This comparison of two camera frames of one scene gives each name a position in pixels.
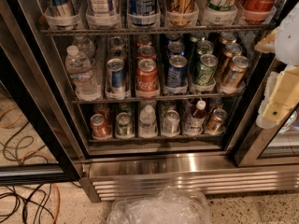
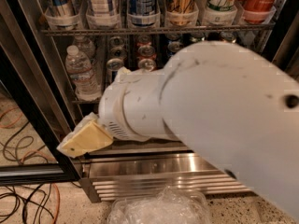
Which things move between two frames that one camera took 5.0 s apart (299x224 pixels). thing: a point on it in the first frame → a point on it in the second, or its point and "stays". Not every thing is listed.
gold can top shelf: x=182 y=7 stays
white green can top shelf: x=220 y=1 stays
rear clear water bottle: x=86 y=47 stays
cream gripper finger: x=280 y=97 → x=130 y=105
